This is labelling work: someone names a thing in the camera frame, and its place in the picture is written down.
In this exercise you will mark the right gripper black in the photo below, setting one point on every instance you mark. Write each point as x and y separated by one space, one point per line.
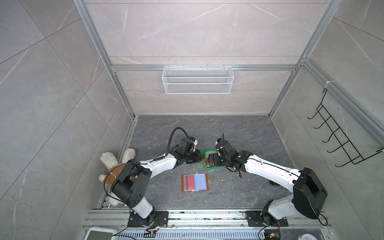
215 160

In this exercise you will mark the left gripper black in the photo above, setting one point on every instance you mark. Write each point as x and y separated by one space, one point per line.
199 156

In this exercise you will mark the green plastic card bin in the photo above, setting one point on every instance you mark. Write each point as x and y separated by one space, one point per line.
212 150

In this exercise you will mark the brown leather card holder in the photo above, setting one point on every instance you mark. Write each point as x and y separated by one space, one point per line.
201 183

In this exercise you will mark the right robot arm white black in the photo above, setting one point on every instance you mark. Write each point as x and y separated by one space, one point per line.
308 194

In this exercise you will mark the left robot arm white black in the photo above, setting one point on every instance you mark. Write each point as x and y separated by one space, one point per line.
129 181

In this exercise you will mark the stack of cards in bin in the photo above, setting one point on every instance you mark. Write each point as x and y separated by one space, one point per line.
212 159

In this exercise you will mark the white teddy bear brown shirt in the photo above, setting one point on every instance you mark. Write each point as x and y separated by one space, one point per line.
111 162

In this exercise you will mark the white tablet device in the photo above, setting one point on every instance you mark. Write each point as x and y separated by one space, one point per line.
97 233

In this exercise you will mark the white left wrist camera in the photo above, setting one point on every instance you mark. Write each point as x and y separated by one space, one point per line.
195 142

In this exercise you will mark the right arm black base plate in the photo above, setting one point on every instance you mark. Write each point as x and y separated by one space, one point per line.
260 219

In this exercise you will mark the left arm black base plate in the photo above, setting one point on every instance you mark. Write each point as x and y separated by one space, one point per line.
155 219

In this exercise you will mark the white wire mesh basket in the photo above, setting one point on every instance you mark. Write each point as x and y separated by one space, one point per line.
197 80

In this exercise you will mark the aluminium front rail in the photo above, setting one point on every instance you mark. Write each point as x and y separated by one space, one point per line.
177 219

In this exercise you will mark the black wire hook rack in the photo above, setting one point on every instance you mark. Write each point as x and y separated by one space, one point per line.
336 132

